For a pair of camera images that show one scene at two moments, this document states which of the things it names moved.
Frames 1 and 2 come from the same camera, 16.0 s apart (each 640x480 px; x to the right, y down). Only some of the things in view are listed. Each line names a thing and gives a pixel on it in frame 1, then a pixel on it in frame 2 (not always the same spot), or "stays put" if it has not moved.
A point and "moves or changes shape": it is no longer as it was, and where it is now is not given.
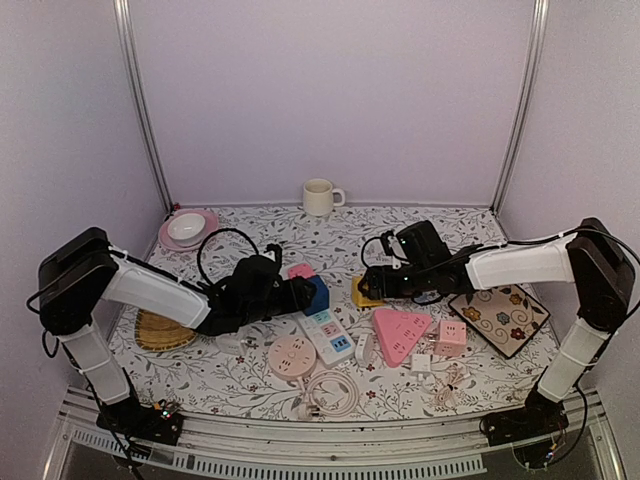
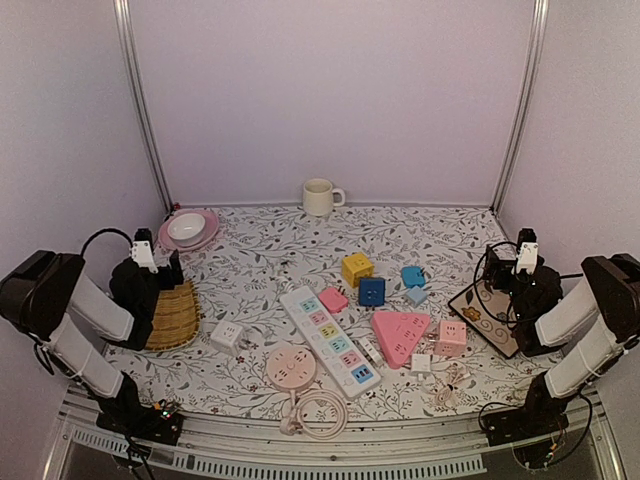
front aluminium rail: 213,448 stays put
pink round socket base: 291,357 moves or changes shape
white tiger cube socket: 364,349 → 228,337
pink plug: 301,270 → 333,299
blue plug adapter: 427,297 moves or changes shape
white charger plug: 237,344 → 370,350
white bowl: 186,229 stays put
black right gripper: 388,290 → 493,263
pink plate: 211,224 stays put
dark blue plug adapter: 322,299 moves or changes shape
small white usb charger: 421,362 stays put
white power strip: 330,340 moves or changes shape
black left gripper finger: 303,292 → 175,276
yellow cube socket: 357,297 → 356,266
